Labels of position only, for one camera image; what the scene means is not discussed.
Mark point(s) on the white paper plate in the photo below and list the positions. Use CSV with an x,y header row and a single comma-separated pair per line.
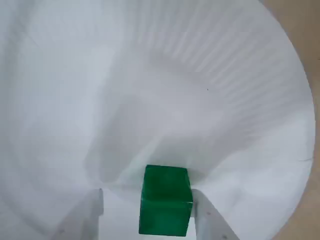
x,y
150,87

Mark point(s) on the green cube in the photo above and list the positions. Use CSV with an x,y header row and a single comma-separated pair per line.
x,y
165,200

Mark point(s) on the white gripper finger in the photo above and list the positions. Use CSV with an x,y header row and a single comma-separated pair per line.
x,y
212,220
82,217

